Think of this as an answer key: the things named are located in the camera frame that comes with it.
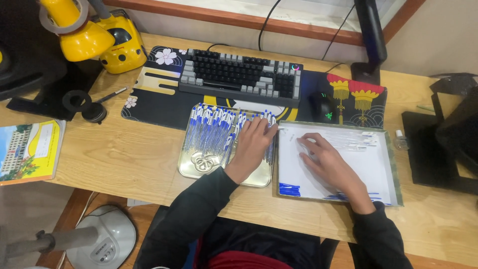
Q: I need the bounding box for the black folding stand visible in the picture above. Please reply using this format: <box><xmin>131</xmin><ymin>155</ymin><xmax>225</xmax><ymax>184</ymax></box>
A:
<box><xmin>401</xmin><ymin>72</ymin><xmax>478</xmax><ymax>196</ymax></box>

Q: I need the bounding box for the thin black cable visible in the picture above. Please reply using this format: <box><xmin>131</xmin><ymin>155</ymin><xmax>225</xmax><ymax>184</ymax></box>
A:
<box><xmin>321</xmin><ymin>3</ymin><xmax>356</xmax><ymax>61</ymax></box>

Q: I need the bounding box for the long heap of blue refills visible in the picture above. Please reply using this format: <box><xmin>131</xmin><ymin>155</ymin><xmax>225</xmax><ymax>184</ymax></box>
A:
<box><xmin>324</xmin><ymin>192</ymin><xmax>392</xmax><ymax>207</ymax></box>

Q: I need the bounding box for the row of clear pen barrels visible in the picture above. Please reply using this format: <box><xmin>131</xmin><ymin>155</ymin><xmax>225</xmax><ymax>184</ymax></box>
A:
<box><xmin>299</xmin><ymin>130</ymin><xmax>378</xmax><ymax>152</ymax></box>

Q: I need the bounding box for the black monitor stand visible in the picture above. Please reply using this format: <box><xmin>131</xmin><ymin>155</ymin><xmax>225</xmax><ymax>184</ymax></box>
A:
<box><xmin>0</xmin><ymin>0</ymin><xmax>104</xmax><ymax>122</ymax></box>

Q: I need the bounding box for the grey floor fan base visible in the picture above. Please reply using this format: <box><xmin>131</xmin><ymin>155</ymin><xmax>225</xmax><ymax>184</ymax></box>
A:
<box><xmin>0</xmin><ymin>204</ymin><xmax>137</xmax><ymax>269</ymax></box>

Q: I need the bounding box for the small clear bottle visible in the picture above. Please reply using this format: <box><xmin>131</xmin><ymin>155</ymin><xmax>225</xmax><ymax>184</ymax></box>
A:
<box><xmin>394</xmin><ymin>129</ymin><xmax>411</xmax><ymax>151</ymax></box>

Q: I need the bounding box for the pile of assembled blue pens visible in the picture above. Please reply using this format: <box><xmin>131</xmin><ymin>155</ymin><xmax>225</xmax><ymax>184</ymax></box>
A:
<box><xmin>184</xmin><ymin>103</ymin><xmax>277</xmax><ymax>167</ymax></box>

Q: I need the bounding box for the small heap of blue refills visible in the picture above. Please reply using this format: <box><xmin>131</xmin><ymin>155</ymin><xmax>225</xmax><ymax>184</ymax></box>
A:
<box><xmin>279</xmin><ymin>183</ymin><xmax>301</xmax><ymax>197</ymax></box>

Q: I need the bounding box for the black grey mechanical keyboard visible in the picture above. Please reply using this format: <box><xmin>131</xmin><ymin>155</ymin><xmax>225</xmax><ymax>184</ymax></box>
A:
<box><xmin>178</xmin><ymin>48</ymin><xmax>303</xmax><ymax>109</ymax></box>

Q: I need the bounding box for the gold metal tray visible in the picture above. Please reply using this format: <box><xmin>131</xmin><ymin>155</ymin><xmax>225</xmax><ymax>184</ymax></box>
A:
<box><xmin>177</xmin><ymin>104</ymin><xmax>277</xmax><ymax>188</ymax></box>

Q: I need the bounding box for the person's right hand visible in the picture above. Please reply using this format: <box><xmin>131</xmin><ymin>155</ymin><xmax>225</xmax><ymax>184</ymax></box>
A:
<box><xmin>296</xmin><ymin>132</ymin><xmax>360</xmax><ymax>205</ymax></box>

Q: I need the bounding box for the person's left hand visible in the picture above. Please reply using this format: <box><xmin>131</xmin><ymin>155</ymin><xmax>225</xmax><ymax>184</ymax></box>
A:
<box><xmin>224</xmin><ymin>117</ymin><xmax>279</xmax><ymax>185</ymax></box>

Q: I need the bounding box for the black round cap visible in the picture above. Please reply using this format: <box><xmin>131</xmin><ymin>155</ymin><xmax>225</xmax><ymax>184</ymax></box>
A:
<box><xmin>81</xmin><ymin>102</ymin><xmax>108</xmax><ymax>124</ymax></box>

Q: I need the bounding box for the black thin brush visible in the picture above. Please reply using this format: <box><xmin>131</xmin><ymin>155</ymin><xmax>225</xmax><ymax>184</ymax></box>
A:
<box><xmin>95</xmin><ymin>86</ymin><xmax>130</xmax><ymax>104</ymax></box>

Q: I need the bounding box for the black tape ring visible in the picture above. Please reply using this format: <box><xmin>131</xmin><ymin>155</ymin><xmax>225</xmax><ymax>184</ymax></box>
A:
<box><xmin>62</xmin><ymin>90</ymin><xmax>92</xmax><ymax>113</ymax></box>

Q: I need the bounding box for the white box lid green rim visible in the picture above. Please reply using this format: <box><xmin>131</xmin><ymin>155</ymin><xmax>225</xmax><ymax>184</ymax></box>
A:
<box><xmin>276</xmin><ymin>120</ymin><xmax>405</xmax><ymax>208</ymax></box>

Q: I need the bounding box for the black patterned desk mat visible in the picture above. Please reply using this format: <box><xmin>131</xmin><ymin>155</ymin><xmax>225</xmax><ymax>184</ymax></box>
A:
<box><xmin>120</xmin><ymin>46</ymin><xmax>388</xmax><ymax>132</ymax></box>

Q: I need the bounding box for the black computer mouse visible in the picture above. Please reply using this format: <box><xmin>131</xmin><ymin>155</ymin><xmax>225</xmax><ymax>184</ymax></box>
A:
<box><xmin>309</xmin><ymin>91</ymin><xmax>337</xmax><ymax>124</ymax></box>

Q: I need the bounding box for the yellow notebook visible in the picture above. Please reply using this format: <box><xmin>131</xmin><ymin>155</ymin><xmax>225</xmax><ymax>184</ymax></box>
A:
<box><xmin>0</xmin><ymin>119</ymin><xmax>67</xmax><ymax>187</ymax></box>

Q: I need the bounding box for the grey tape roll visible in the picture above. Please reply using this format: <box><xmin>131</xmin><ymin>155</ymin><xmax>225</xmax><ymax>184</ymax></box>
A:
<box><xmin>39</xmin><ymin>0</ymin><xmax>90</xmax><ymax>36</ymax></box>

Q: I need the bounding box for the yellow desk lamp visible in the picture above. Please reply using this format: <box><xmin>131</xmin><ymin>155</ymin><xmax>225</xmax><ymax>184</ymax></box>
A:
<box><xmin>39</xmin><ymin>0</ymin><xmax>148</xmax><ymax>74</ymax></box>

